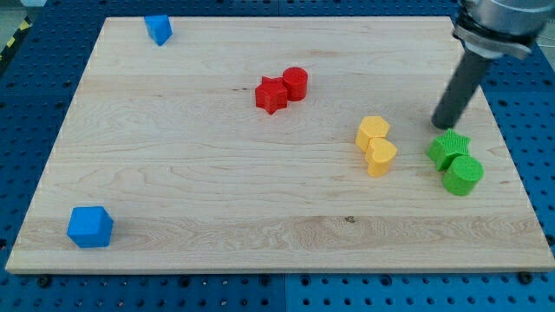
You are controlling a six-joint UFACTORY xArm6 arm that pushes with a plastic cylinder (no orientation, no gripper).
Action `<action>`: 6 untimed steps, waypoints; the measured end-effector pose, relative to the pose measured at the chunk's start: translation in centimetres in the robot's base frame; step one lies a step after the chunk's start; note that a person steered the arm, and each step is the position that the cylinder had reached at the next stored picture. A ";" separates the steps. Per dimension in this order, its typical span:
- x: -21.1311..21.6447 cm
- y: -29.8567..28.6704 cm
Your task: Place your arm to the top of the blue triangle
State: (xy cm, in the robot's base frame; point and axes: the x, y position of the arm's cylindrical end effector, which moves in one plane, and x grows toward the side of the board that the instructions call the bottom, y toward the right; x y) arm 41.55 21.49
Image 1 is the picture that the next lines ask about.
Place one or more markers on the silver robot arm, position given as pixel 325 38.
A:
pixel 493 28

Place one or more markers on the blue triangle block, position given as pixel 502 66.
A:
pixel 159 28

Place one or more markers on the light wooden board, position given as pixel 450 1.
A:
pixel 197 179

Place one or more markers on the red star block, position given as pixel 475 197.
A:
pixel 271 94

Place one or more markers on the red cylinder block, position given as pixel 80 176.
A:
pixel 295 80

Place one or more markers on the yellow hexagon block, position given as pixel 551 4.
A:
pixel 371 127

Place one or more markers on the yellow heart block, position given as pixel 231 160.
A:
pixel 380 155

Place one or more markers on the green star block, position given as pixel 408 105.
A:
pixel 445 148

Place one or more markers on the green cylinder block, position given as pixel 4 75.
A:
pixel 463 175

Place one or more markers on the blue cube block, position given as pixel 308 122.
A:
pixel 90 227

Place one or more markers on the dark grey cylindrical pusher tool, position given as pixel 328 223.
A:
pixel 460 89

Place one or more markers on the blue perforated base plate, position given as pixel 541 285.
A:
pixel 44 53

